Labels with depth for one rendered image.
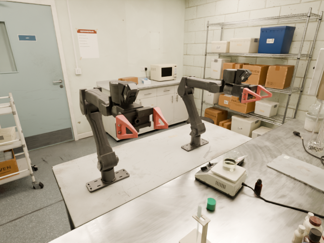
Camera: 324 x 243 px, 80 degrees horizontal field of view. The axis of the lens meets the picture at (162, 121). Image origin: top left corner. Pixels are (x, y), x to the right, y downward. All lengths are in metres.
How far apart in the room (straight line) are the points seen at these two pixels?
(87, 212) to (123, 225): 0.16
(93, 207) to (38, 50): 2.73
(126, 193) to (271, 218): 0.59
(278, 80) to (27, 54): 3.37
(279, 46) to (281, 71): 0.31
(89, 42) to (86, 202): 2.87
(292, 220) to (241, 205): 0.18
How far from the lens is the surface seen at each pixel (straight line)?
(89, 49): 3.49
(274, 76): 3.01
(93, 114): 0.92
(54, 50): 3.36
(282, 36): 3.01
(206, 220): 0.66
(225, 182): 0.91
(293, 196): 1.07
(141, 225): 0.80
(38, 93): 3.38
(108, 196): 0.93
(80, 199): 0.95
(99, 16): 3.59
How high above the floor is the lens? 1.51
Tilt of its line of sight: 21 degrees down
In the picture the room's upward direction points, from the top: straight up
